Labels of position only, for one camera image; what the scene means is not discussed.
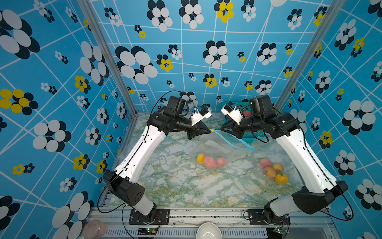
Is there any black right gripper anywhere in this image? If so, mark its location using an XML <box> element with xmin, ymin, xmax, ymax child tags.
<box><xmin>219</xmin><ymin>113</ymin><xmax>263</xmax><ymax>140</ymax></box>

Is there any yellow orange peach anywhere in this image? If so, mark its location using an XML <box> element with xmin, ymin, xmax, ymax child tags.
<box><xmin>196</xmin><ymin>154</ymin><xmax>205</xmax><ymax>164</ymax></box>

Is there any pink red peach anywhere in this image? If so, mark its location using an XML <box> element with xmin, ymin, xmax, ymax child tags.
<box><xmin>259</xmin><ymin>158</ymin><xmax>272</xmax><ymax>168</ymax></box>

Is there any clear zip-top bag blue zipper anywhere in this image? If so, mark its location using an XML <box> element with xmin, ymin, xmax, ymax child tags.
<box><xmin>254</xmin><ymin>140</ymin><xmax>301</xmax><ymax>194</ymax></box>

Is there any teal plastic basket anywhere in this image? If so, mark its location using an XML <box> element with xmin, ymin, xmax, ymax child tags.
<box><xmin>220</xmin><ymin>101</ymin><xmax>270</xmax><ymax>143</ymax></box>

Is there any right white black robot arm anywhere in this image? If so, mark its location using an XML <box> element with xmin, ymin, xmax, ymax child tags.
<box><xmin>220</xmin><ymin>113</ymin><xmax>349</xmax><ymax>217</ymax></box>

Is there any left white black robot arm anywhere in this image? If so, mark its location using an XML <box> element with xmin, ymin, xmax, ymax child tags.
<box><xmin>103</xmin><ymin>112</ymin><xmax>211</xmax><ymax>222</ymax></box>

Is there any white bowl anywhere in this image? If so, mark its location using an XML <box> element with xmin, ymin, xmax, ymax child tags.
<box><xmin>196</xmin><ymin>222</ymin><xmax>222</xmax><ymax>239</ymax></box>

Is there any pink translucent object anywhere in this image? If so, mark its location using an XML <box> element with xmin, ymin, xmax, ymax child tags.
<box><xmin>82</xmin><ymin>220</ymin><xmax>106</xmax><ymax>239</ymax></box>

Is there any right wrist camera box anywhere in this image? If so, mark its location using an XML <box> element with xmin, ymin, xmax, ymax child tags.
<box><xmin>220</xmin><ymin>95</ymin><xmax>275</xmax><ymax>124</ymax></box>

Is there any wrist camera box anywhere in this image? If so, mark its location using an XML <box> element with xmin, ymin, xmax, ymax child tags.
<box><xmin>220</xmin><ymin>95</ymin><xmax>275</xmax><ymax>124</ymax></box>
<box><xmin>166</xmin><ymin>95</ymin><xmax>212</xmax><ymax>126</ymax></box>

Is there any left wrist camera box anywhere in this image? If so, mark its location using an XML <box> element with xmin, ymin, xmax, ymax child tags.
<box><xmin>166</xmin><ymin>95</ymin><xmax>212</xmax><ymax>126</ymax></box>

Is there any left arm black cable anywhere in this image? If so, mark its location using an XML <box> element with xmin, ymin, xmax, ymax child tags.
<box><xmin>96</xmin><ymin>90</ymin><xmax>192</xmax><ymax>214</ymax></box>

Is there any aluminium front rail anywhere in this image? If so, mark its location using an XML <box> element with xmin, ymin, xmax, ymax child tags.
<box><xmin>88</xmin><ymin>207</ymin><xmax>341</xmax><ymax>239</ymax></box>

